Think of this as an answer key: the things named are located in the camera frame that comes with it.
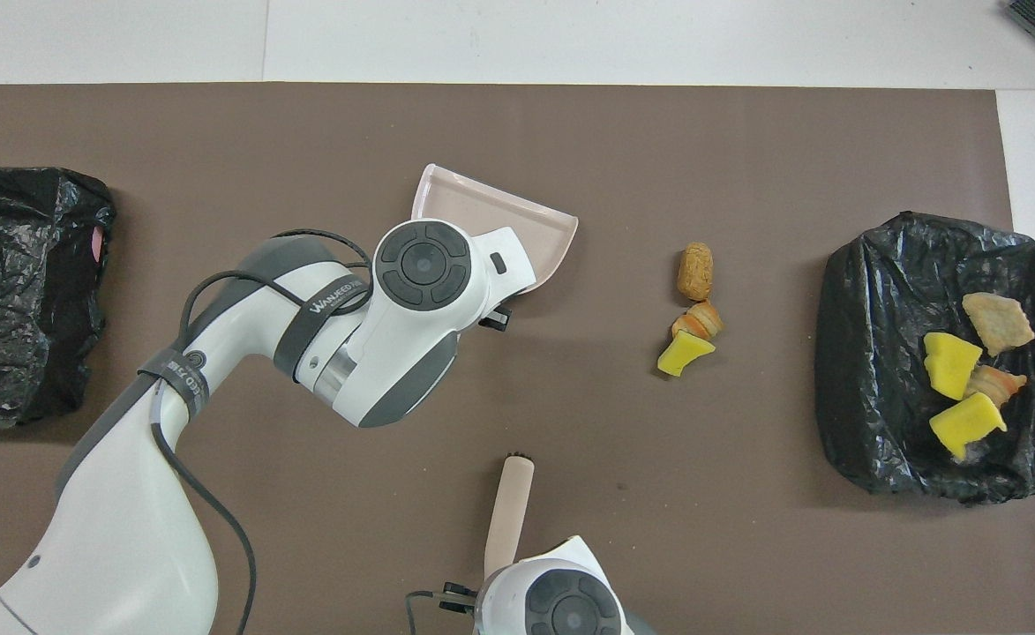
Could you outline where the black bag lined bin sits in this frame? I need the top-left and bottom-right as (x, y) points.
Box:
(815, 212), (1035, 505)

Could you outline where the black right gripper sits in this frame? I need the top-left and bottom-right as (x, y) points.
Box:
(442, 582), (483, 616)

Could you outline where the black bag bin pink spot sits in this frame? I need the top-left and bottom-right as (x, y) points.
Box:
(0, 166), (118, 429)

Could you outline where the beige plastic dustpan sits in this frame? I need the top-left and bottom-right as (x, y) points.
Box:
(412, 163), (580, 296)

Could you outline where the brown table mat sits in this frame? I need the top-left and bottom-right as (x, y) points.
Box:
(0, 84), (1035, 635)

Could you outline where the long toy bread roll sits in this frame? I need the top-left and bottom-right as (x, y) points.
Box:
(678, 243), (714, 303)

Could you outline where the small toy croissant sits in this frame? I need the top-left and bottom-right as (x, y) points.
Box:
(671, 300), (724, 340)

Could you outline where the yellow sponge piece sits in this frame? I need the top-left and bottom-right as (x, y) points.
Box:
(656, 332), (717, 378)
(929, 392), (1008, 461)
(923, 332), (984, 400)

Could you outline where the beige hand brush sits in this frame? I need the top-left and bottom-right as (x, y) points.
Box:
(484, 453), (536, 579)

